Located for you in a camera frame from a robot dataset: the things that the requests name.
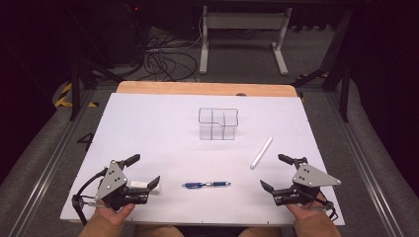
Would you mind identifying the white metal desk frame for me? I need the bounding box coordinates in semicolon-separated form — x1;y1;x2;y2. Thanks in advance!
199;5;293;76

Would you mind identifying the wooden table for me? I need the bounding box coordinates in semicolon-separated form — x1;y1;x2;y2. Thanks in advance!
116;80;298;98

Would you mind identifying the black metal stand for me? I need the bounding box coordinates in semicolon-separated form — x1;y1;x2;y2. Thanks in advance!
67;48;124;121
291;9;353;123

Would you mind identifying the white eraser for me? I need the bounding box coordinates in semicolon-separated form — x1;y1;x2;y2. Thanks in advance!
129;180;162;195

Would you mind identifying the person's left leg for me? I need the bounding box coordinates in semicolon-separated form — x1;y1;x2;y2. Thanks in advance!
132;224;186;237

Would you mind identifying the right hand-held gripper cable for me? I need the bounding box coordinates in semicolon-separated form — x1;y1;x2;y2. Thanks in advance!
309;190;340;222

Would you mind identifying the hand-held gripper cable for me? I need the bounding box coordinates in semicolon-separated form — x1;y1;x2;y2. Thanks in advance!
309;190;340;222
71;167;111;227

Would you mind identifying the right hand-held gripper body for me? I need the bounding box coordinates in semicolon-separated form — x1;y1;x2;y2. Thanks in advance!
272;157;342;208

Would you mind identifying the white board sheet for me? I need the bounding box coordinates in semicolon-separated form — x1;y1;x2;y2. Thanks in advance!
59;92;346;227

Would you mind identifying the aluminium floor rail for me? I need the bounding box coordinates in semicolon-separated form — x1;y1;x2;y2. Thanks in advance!
324;92;405;237
8;88;97;237

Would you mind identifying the person's leg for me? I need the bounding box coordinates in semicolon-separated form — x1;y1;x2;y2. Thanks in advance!
132;224;186;237
238;226;285;237

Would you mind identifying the left hand-held gripper cable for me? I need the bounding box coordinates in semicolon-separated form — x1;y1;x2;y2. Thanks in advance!
71;167;111;227

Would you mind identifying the white pen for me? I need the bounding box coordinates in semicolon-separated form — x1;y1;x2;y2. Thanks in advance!
249;136;274;170

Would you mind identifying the person's right leg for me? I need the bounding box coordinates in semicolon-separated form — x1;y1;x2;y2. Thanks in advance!
238;226;285;237

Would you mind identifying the yellow black hazard tape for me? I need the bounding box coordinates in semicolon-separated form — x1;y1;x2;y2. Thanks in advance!
53;82;100;109

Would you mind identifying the person's left hand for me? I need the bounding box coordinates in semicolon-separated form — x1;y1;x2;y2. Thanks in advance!
98;200;136;227

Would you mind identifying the clear plastic organizer box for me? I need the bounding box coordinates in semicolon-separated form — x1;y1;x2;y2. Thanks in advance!
198;107;239;141

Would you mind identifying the person's right hand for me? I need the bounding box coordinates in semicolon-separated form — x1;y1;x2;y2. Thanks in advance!
285;193;331;222

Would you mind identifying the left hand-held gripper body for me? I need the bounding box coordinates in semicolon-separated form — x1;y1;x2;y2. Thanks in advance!
94;159;149;211

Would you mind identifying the blue pen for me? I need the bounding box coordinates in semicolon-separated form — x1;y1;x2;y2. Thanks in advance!
182;180;231;190

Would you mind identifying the tangle of black cables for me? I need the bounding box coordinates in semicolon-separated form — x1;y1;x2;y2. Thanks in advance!
131;26;204;83

